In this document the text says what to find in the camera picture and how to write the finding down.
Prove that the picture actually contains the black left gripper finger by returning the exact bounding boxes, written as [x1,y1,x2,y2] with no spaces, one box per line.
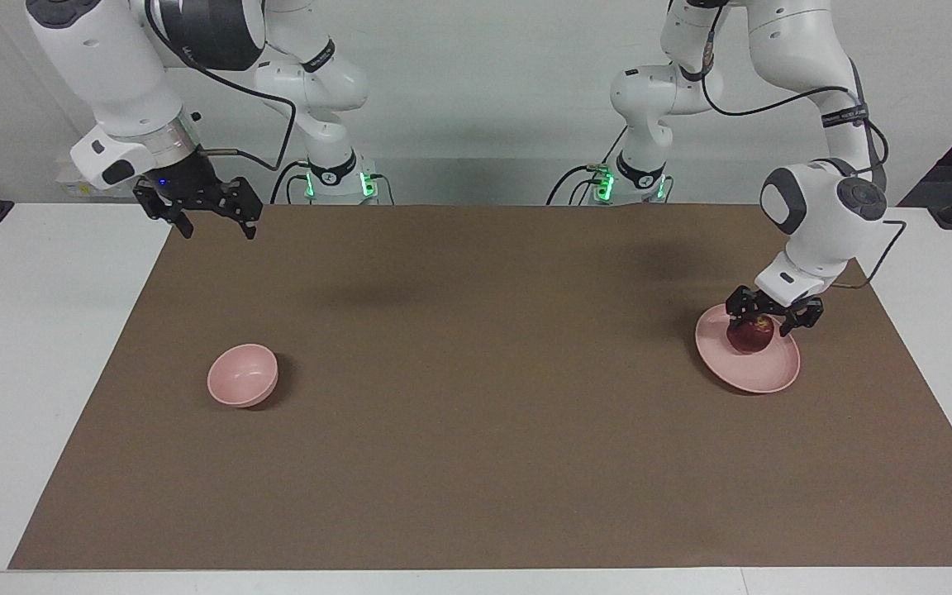
[780,299,824,337]
[726,285,762,325]

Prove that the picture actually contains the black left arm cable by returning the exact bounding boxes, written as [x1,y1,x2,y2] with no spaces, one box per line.
[701,4,908,290]

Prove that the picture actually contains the black left base cables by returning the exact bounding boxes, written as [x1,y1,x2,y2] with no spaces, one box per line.
[546,128,630,206]

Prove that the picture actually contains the white wall socket box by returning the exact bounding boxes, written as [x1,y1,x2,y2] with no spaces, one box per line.
[56,157,142,199]

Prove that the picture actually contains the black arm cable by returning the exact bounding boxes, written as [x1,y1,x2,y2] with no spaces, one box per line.
[144,0,296,171]
[701,4,908,290]

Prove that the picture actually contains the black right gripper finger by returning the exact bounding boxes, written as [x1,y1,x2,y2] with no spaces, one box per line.
[224,178,264,240]
[133,183,194,240]

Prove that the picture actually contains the black right base cables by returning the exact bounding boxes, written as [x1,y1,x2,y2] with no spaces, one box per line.
[268,160,396,206]

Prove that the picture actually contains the red apple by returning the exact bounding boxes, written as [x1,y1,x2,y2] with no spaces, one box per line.
[726,317,775,355]

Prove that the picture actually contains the pink bowl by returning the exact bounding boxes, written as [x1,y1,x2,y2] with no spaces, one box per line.
[207,344,279,408]

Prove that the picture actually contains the pink plate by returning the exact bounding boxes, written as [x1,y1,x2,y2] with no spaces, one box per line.
[695,303,802,394]

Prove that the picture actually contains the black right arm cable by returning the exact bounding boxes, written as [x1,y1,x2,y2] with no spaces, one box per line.
[144,0,296,171]

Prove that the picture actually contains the black base cables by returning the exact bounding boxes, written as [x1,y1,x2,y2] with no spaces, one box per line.
[268,160,396,206]
[546,128,630,206]

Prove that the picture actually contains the brown table mat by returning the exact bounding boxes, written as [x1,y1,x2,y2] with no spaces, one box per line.
[9,204,952,571]

